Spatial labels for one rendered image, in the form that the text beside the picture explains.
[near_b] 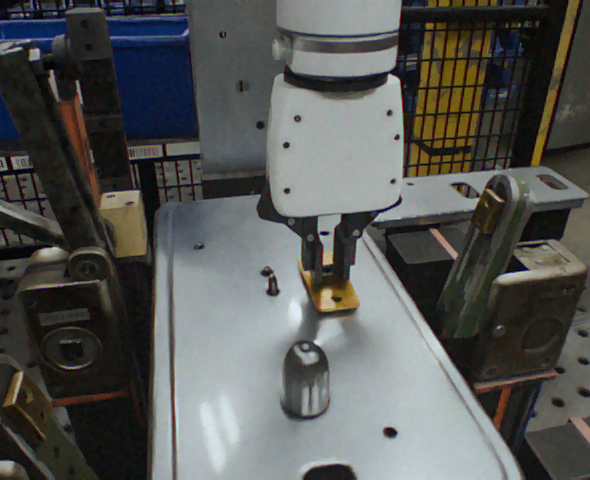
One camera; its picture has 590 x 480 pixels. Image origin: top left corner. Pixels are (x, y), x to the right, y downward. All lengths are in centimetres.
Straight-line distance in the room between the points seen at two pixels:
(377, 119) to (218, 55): 31
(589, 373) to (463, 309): 50
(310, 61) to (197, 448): 25
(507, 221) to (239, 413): 23
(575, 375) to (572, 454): 52
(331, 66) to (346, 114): 4
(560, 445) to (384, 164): 22
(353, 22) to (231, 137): 36
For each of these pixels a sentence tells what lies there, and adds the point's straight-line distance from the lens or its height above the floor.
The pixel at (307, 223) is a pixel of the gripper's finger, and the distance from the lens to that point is 42.
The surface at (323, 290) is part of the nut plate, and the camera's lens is 46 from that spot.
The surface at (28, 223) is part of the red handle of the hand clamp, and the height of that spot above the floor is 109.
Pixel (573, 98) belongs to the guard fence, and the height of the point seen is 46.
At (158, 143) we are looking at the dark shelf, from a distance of 74.
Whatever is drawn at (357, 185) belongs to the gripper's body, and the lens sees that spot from 40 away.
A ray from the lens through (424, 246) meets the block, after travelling 58.
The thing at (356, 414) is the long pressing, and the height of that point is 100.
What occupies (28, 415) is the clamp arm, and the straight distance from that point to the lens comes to 28.
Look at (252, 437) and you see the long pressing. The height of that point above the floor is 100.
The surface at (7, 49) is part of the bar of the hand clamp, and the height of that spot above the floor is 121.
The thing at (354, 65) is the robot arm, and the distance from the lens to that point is 36.
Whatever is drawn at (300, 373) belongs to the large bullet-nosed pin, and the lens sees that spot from 34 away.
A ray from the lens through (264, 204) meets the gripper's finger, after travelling 41.
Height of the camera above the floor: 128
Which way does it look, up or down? 31 degrees down
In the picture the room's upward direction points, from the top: straight up
